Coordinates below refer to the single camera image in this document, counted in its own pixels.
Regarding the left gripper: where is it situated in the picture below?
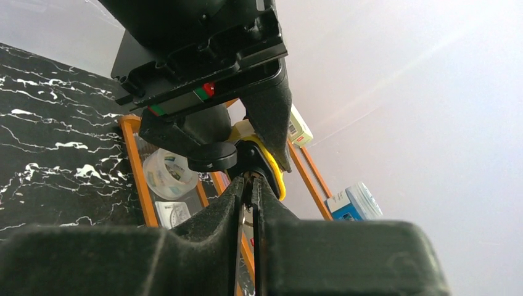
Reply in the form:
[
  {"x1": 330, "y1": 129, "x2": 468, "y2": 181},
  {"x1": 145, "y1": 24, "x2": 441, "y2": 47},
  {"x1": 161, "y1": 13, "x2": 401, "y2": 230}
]
[{"x1": 102, "y1": 1, "x2": 292, "y2": 172}]

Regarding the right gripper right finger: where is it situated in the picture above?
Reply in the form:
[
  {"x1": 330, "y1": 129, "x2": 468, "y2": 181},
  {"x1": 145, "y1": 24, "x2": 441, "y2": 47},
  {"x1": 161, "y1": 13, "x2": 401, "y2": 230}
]
[{"x1": 251, "y1": 177, "x2": 451, "y2": 295}]

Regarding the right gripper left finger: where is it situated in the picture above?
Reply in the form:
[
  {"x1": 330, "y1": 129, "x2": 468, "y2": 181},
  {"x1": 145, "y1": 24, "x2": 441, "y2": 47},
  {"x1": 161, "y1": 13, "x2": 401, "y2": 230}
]
[{"x1": 1, "y1": 177, "x2": 244, "y2": 295}]

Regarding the yellow padlock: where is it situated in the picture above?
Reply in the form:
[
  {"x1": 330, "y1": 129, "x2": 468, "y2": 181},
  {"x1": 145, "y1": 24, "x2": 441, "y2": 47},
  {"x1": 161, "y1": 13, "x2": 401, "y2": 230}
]
[{"x1": 226, "y1": 120, "x2": 286, "y2": 201}]

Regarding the flat packaged card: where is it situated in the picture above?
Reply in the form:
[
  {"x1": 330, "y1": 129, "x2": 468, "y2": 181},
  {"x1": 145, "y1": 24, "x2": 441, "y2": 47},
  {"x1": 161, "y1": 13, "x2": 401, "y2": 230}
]
[{"x1": 155, "y1": 202, "x2": 191, "y2": 229}]

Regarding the white box top shelf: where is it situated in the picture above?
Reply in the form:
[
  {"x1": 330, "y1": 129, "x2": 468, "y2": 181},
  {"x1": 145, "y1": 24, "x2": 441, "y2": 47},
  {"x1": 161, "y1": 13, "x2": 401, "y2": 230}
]
[{"x1": 288, "y1": 104, "x2": 313, "y2": 148}]

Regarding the wooden three-tier shelf rack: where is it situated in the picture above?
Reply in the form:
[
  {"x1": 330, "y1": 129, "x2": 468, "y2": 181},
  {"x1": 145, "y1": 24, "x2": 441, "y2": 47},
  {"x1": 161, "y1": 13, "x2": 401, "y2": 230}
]
[{"x1": 119, "y1": 115, "x2": 339, "y2": 295}]

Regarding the blue round jar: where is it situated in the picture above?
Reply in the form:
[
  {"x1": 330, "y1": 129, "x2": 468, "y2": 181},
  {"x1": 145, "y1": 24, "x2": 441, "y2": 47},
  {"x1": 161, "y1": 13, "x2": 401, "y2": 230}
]
[{"x1": 324, "y1": 182, "x2": 383, "y2": 221}]

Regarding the clear tape roll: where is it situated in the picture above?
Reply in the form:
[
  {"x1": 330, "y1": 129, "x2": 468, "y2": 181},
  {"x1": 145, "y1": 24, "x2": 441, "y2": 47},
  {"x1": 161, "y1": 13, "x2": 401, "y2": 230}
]
[{"x1": 142, "y1": 149, "x2": 199, "y2": 200}]

